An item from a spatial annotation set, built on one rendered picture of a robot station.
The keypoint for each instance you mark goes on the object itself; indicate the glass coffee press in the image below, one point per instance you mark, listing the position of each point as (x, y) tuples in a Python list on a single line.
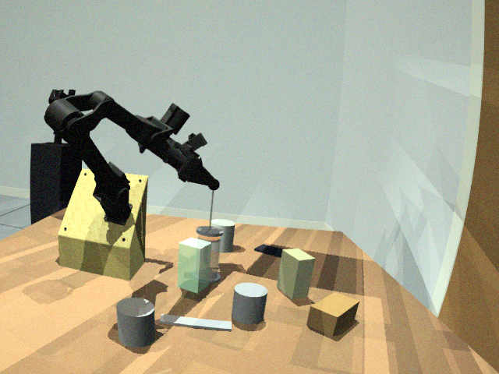
[(214, 235)]

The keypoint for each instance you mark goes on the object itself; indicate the white flat bar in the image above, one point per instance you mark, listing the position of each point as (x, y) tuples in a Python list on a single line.
[(207, 324)]

